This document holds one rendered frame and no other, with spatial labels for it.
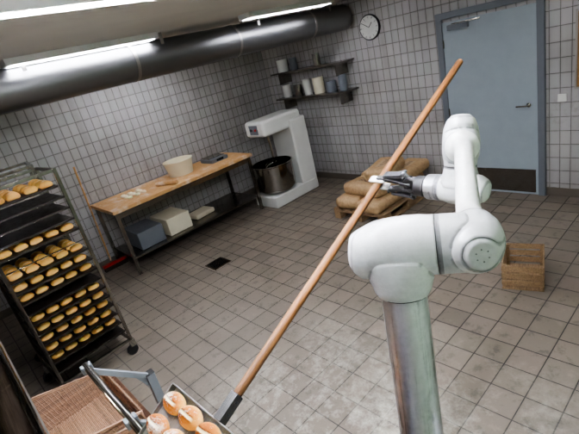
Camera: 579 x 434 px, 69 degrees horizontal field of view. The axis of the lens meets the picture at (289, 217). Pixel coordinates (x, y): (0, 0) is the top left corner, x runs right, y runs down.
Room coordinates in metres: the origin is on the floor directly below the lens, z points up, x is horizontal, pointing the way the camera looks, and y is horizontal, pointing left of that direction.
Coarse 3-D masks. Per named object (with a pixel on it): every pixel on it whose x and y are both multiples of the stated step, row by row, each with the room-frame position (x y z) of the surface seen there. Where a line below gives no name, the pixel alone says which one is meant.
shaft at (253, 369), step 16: (448, 80) 1.90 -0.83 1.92; (416, 128) 1.71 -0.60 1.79; (400, 144) 1.67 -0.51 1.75; (368, 192) 1.50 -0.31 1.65; (352, 224) 1.41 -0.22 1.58; (336, 240) 1.36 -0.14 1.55; (320, 272) 1.28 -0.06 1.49; (304, 288) 1.24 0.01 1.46; (288, 320) 1.16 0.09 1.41; (272, 336) 1.13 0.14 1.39; (256, 368) 1.06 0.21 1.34; (240, 384) 1.03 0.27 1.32
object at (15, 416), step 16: (0, 368) 1.31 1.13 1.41; (0, 384) 1.21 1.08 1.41; (0, 400) 1.13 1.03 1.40; (16, 400) 1.10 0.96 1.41; (0, 416) 1.06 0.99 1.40; (16, 416) 1.03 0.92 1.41; (0, 432) 0.99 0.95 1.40; (16, 432) 0.96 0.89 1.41; (32, 432) 0.94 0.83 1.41; (48, 432) 0.94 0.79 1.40
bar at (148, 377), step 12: (84, 372) 1.53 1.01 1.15; (96, 372) 1.56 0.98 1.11; (108, 372) 1.59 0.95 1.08; (120, 372) 1.61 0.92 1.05; (132, 372) 1.64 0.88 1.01; (144, 372) 1.68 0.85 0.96; (96, 384) 1.41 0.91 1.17; (156, 384) 1.68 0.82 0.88; (108, 396) 1.31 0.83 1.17; (156, 396) 1.66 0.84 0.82; (120, 408) 1.23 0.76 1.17; (132, 420) 1.16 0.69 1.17; (144, 420) 1.20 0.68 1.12
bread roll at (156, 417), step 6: (156, 414) 1.08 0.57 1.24; (150, 420) 1.06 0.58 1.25; (156, 420) 1.05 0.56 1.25; (162, 420) 1.05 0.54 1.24; (150, 426) 1.04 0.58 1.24; (156, 426) 1.03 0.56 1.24; (162, 426) 1.03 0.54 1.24; (168, 426) 1.04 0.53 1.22; (150, 432) 1.03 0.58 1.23; (156, 432) 1.02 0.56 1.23; (162, 432) 1.02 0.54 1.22
